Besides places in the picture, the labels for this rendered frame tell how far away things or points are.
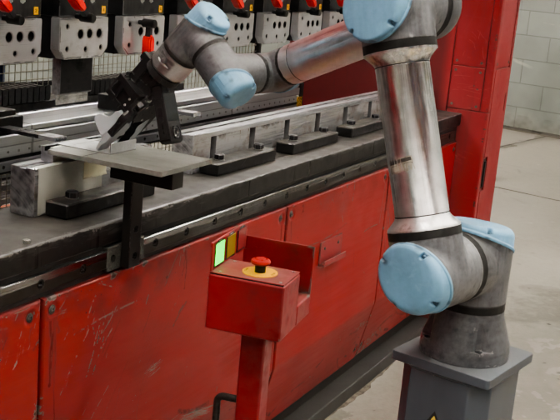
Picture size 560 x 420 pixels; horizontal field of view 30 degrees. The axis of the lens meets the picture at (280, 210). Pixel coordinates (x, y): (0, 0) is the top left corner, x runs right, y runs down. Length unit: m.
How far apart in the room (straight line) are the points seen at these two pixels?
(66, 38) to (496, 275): 0.90
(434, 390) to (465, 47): 2.38
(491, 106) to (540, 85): 5.73
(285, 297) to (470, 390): 0.48
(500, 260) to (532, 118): 8.08
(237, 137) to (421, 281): 1.18
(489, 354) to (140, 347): 0.81
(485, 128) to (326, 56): 2.17
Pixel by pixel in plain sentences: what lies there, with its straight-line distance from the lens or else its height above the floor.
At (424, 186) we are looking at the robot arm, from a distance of 1.61.
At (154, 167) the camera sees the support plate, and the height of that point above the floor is 1.00.
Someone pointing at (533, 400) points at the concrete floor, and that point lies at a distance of 3.72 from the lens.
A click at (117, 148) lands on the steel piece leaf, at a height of 1.01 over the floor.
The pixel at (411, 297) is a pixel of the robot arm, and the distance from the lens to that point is 1.61.
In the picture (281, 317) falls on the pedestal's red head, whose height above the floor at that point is 0.71.
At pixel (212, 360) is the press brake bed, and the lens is 2.53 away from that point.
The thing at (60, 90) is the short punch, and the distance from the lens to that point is 2.08.
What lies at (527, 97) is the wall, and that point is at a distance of 9.79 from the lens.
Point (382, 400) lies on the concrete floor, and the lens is 3.53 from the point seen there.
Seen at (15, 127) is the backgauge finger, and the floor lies 1.00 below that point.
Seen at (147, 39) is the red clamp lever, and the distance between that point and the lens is 2.19.
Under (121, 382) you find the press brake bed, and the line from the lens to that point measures 2.21.
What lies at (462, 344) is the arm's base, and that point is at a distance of 1.74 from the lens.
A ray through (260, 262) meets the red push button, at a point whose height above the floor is 0.81.
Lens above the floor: 1.41
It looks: 14 degrees down
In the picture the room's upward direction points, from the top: 5 degrees clockwise
